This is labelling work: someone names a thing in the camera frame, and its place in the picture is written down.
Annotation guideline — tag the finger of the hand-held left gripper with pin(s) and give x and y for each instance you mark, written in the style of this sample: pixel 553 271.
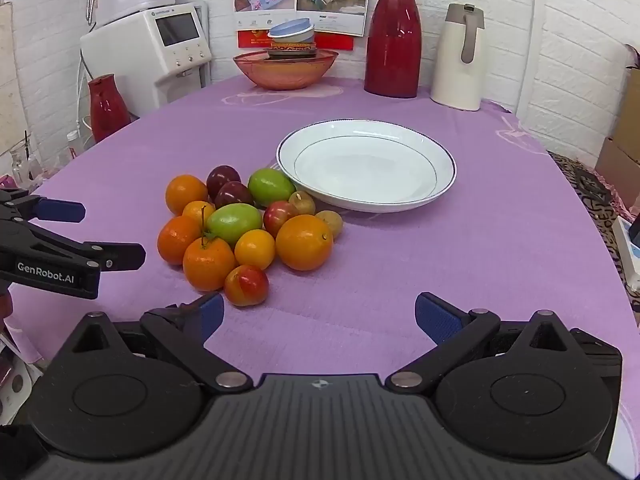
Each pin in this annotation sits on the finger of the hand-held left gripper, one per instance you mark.
pixel 60 211
pixel 120 256

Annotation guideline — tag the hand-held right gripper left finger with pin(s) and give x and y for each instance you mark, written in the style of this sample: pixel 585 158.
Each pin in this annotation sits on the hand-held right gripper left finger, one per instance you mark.
pixel 212 315

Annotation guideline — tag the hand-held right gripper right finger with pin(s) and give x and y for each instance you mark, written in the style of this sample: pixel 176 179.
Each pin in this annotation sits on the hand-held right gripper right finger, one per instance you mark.
pixel 435 317

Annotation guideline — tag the red and yellow nectarine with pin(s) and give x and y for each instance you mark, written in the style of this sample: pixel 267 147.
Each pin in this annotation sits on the red and yellow nectarine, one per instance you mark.
pixel 246 285
pixel 277 216

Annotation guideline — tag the orange mandarin with stem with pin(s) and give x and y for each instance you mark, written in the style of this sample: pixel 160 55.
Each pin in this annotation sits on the orange mandarin with stem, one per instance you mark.
pixel 208 265

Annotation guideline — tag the small yellow-orange citrus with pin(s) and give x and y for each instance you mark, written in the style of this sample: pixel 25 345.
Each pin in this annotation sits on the small yellow-orange citrus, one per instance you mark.
pixel 254 249

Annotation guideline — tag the green mango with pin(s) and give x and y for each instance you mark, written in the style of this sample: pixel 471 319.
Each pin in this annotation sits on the green mango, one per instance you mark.
pixel 234 222
pixel 271 186

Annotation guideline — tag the large orange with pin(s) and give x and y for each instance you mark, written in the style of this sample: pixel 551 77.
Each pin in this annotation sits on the large orange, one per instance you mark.
pixel 304 242

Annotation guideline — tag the white plate with blue rim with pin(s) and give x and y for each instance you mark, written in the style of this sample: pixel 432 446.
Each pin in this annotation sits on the white plate with blue rim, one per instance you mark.
pixel 365 165

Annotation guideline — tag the clear glass bottle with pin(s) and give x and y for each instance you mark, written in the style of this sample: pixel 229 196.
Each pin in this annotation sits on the clear glass bottle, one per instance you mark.
pixel 20 162

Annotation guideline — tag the purple tablecloth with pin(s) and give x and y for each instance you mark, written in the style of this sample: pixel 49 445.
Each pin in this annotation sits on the purple tablecloth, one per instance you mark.
pixel 400 260

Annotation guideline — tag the clear plastic bottle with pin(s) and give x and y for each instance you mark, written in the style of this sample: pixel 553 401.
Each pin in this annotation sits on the clear plastic bottle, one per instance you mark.
pixel 73 142

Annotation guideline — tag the small orange mandarin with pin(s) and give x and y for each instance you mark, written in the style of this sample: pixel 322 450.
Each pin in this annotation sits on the small orange mandarin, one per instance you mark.
pixel 195 209

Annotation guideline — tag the red glass vase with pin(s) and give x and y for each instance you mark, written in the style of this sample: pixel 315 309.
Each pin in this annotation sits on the red glass vase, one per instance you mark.
pixel 107 107

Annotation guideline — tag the dark red plum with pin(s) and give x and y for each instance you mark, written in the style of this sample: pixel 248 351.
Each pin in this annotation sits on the dark red plum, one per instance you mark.
pixel 222 176
pixel 233 195

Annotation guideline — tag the small brownish yellow fruit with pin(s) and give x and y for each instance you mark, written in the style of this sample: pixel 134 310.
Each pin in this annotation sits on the small brownish yellow fruit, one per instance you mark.
pixel 331 222
pixel 302 202

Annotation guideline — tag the white water dispenser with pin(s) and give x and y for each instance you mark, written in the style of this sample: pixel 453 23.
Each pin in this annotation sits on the white water dispenser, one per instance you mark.
pixel 135 60

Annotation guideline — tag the white power strip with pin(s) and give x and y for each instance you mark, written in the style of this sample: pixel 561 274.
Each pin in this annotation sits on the white power strip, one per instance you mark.
pixel 624 255

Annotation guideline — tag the dark patterned cloth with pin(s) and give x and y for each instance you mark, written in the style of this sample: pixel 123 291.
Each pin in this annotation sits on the dark patterned cloth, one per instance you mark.
pixel 580 180

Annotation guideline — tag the black charger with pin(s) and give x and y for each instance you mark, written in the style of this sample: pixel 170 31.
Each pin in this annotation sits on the black charger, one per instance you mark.
pixel 635 235

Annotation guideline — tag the flat cardboard box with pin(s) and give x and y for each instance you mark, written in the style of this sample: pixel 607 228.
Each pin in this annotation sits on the flat cardboard box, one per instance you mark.
pixel 615 167

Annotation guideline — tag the orange glass bowl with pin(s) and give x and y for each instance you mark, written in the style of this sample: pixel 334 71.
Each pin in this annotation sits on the orange glass bowl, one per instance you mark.
pixel 285 74

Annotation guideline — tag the white thermos jug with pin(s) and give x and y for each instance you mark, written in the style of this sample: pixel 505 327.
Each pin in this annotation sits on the white thermos jug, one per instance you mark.
pixel 452 65

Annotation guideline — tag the stack of patterned bowls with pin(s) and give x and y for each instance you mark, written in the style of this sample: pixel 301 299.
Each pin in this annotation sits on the stack of patterned bowls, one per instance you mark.
pixel 292 51

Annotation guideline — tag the red thermos jug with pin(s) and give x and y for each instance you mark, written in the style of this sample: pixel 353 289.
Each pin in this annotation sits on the red thermos jug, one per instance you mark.
pixel 392 40

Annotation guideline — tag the blue lidded bowl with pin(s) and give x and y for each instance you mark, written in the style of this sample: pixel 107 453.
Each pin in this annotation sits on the blue lidded bowl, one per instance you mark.
pixel 291 30

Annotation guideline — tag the tall cardboard box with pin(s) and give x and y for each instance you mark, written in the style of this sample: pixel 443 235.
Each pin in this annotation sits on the tall cardboard box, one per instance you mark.
pixel 631 110

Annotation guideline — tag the red paper sheet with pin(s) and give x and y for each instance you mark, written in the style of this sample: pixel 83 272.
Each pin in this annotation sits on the red paper sheet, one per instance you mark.
pixel 340 42

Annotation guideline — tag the white wall pipe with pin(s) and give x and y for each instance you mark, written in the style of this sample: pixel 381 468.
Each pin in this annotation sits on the white wall pipe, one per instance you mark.
pixel 529 35

